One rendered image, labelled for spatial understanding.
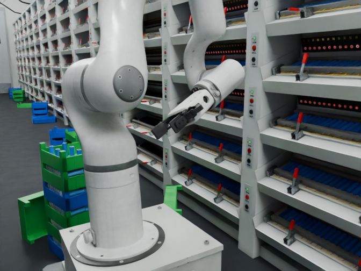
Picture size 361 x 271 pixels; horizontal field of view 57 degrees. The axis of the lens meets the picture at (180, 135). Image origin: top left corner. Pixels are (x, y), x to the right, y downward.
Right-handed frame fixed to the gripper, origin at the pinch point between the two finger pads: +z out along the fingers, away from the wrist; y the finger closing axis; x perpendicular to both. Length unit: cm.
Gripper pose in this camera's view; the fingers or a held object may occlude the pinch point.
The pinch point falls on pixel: (165, 129)
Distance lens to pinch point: 83.6
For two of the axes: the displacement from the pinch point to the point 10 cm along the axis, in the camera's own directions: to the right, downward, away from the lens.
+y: -5.3, 1.7, 8.3
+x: -5.6, -8.0, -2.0
